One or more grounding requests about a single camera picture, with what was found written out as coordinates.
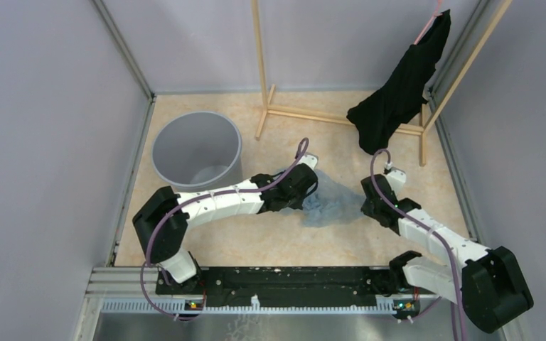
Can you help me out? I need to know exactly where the purple cable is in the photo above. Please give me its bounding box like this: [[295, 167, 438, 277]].
[[139, 137, 311, 322], [370, 148, 469, 341]]

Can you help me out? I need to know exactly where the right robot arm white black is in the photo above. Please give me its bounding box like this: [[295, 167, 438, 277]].
[[360, 169, 534, 334]]

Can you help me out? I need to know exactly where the black hanging garment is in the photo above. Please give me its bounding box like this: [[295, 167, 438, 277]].
[[346, 9, 451, 155]]

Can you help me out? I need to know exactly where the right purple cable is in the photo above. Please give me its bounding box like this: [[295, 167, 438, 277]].
[[370, 148, 469, 341]]

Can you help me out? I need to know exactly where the pink clothes hanger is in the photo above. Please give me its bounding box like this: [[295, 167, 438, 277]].
[[413, 0, 444, 45]]

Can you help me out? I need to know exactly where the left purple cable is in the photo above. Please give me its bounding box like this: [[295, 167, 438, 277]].
[[139, 137, 311, 322]]

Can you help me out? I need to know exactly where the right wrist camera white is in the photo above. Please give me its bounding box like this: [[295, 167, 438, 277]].
[[383, 162, 407, 194]]

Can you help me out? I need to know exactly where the grey plastic trash bin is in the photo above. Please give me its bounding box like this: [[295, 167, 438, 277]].
[[151, 111, 244, 192]]

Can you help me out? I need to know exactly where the light blue trash bag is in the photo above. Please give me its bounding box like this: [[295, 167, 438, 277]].
[[279, 170, 365, 228]]

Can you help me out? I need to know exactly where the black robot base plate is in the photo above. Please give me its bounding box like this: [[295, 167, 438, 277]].
[[156, 266, 437, 310]]

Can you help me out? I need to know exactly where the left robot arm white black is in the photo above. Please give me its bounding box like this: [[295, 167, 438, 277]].
[[132, 163, 319, 294]]

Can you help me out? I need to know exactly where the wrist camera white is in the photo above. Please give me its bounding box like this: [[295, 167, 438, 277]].
[[383, 162, 407, 194], [298, 153, 319, 171]]

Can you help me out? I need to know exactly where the wooden clothes rack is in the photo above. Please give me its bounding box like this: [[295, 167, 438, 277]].
[[250, 1, 512, 167]]

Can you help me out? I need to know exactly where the white slotted cable duct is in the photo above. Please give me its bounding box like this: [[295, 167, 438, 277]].
[[101, 296, 408, 315]]

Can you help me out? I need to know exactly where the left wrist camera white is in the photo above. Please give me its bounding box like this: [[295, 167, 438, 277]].
[[298, 153, 319, 171]]

